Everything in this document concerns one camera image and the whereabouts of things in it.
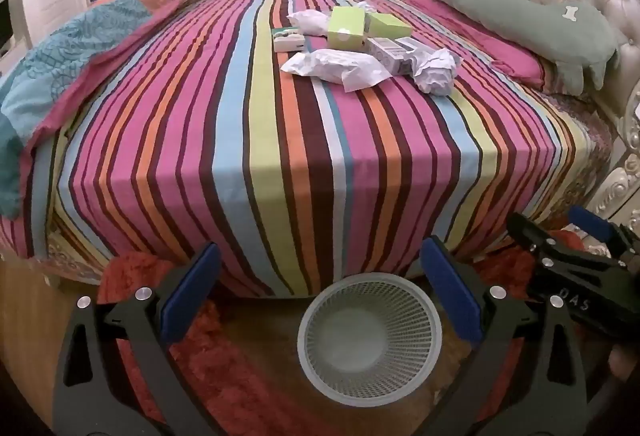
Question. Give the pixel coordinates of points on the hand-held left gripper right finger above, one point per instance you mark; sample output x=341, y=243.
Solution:
x=452, y=288

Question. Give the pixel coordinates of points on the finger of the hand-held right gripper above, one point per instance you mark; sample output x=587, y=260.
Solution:
x=532, y=238
x=592, y=218

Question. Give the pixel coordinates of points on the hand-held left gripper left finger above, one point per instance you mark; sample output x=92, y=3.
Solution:
x=192, y=296

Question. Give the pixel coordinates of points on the white mesh wastebasket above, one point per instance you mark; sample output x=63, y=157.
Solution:
x=370, y=351

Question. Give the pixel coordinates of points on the white paper ball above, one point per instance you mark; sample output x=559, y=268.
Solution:
x=436, y=72

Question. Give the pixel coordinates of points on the white printed box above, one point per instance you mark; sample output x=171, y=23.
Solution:
x=392, y=59
x=419, y=49

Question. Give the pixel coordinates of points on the white paper bag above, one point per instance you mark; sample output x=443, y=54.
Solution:
x=335, y=66

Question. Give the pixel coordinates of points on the small white green box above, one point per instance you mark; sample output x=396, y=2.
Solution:
x=287, y=42

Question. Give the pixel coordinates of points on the large green tissue box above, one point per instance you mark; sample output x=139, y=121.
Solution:
x=346, y=29

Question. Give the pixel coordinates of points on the white tissue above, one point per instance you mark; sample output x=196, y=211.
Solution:
x=365, y=7

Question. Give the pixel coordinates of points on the small white paper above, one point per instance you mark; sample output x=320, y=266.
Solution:
x=310, y=22

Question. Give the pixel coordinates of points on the red shaggy rug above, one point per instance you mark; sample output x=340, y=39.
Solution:
x=240, y=391

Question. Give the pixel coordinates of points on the striped bed sheet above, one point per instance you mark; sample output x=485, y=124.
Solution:
x=225, y=156

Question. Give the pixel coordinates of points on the pink pillow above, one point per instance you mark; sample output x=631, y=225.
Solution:
x=490, y=44

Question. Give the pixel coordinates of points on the green plush pillow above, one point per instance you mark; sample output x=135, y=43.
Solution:
x=525, y=16

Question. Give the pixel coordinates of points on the blue and orange quilt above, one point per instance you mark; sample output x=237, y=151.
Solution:
x=85, y=46

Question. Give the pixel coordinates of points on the black television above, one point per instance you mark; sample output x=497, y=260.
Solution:
x=4, y=21

